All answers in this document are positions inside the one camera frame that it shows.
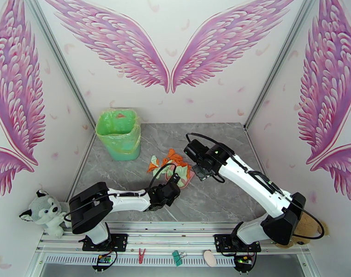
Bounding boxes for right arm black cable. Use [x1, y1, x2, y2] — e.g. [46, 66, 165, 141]
[185, 132, 325, 240]

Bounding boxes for small circuit board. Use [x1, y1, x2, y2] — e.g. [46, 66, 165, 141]
[233, 255, 256, 271]
[91, 254, 114, 271]

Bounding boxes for green plastic trash bin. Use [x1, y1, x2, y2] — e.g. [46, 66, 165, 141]
[112, 145, 142, 162]

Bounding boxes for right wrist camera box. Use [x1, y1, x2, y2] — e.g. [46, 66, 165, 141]
[183, 139, 208, 162]

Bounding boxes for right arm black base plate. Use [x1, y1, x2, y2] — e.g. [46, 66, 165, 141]
[214, 233, 262, 254]

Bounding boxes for pink oval pad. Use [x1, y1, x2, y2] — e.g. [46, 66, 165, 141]
[203, 249, 218, 268]

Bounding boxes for pink plastic dustpan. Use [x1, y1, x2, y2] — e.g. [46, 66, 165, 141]
[164, 165, 195, 189]

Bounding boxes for white slotted cable tray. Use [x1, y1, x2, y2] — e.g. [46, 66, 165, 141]
[44, 253, 240, 267]

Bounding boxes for green binder clip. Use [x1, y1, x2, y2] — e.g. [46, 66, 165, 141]
[171, 250, 188, 267]

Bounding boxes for right small circuit board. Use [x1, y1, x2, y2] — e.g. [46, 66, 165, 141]
[233, 255, 256, 271]

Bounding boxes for aluminium frame post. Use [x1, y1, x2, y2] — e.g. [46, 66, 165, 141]
[244, 0, 322, 130]
[22, 0, 97, 128]

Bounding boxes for left small circuit board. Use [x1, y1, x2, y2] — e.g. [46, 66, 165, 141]
[91, 254, 114, 271]

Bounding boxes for brown plush bear toy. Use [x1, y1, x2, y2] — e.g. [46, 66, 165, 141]
[276, 212, 329, 250]

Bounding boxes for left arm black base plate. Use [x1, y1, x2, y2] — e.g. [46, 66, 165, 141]
[82, 233, 129, 253]

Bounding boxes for grey white husky plush toy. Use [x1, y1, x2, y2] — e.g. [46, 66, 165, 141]
[19, 190, 73, 239]

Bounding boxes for aluminium mounting rail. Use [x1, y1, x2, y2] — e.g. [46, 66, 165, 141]
[35, 221, 312, 257]

